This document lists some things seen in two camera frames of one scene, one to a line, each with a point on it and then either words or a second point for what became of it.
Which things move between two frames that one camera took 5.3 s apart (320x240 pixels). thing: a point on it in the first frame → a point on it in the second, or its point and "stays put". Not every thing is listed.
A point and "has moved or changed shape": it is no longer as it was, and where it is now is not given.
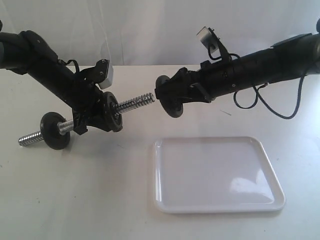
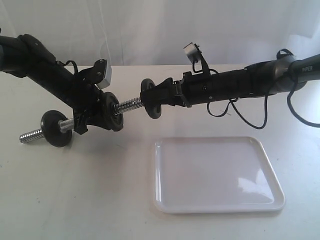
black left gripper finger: [79, 121] stays put
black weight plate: [169, 96] has moved or changed shape
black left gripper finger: [97, 119] stays put
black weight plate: [113, 118] stays put
